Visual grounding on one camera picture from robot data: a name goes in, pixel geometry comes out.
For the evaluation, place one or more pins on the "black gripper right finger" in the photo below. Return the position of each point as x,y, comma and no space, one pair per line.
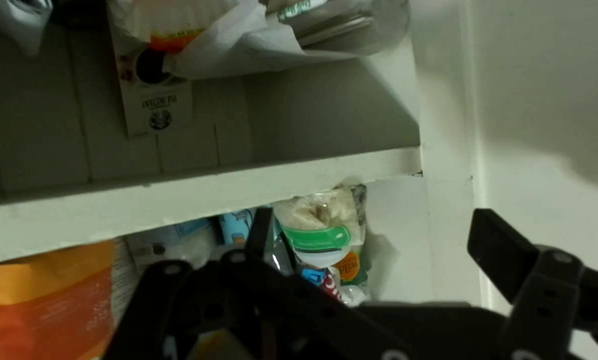
550,301

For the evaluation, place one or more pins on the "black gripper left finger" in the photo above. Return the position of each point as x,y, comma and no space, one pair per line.
231,307

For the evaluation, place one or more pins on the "white and green packet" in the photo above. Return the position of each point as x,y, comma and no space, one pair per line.
318,215

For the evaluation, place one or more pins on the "white kitchen cabinet with shelves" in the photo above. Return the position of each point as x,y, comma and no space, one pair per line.
179,193

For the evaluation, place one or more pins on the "orange bag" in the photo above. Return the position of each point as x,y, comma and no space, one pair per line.
38,301

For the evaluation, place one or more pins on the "open white cabinet door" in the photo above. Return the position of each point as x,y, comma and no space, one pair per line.
544,66

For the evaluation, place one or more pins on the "white plastic bag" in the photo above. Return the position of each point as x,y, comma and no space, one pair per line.
245,40

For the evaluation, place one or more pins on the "clear shiny container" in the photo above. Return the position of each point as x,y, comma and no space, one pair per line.
350,26

